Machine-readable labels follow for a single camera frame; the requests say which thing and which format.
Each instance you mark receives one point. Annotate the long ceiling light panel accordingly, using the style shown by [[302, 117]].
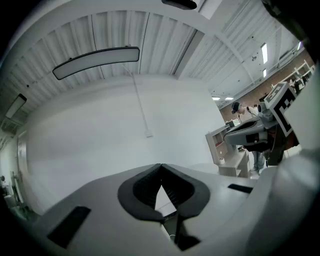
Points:
[[95, 62]]

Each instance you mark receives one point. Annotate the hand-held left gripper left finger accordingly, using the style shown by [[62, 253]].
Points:
[[100, 212]]

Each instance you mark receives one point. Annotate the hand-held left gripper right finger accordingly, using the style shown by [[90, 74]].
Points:
[[220, 200]]

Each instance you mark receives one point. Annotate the light wooden shelf desk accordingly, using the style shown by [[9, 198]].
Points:
[[232, 165]]

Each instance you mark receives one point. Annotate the bright ceiling strip light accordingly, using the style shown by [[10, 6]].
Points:
[[264, 52], [264, 73]]

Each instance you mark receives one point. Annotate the short ceiling light panel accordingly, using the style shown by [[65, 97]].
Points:
[[16, 106]]

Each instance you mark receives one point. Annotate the white tape roll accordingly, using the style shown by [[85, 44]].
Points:
[[220, 161]]

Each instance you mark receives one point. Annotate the dark ceiling fixture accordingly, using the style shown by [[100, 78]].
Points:
[[178, 3]]

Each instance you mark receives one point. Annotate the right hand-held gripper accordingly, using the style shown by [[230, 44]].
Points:
[[282, 107]]

